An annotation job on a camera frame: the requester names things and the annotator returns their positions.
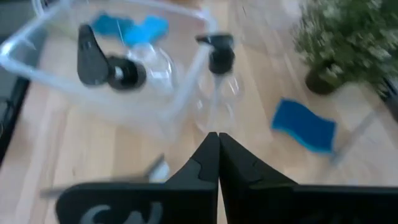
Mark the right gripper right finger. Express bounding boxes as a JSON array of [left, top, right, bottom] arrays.
[[218, 132, 398, 224]]

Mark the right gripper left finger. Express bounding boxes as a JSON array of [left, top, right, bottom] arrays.
[[55, 132, 220, 224]]

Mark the blue scrub sponge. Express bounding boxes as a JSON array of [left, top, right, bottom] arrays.
[[124, 14, 170, 47], [270, 98, 338, 155], [90, 12, 136, 38]]

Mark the deep clear plastic bin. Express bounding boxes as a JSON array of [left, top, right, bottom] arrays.
[[0, 0, 218, 141]]

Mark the artificial green potted plant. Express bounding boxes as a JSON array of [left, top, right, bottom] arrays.
[[292, 0, 398, 97]]

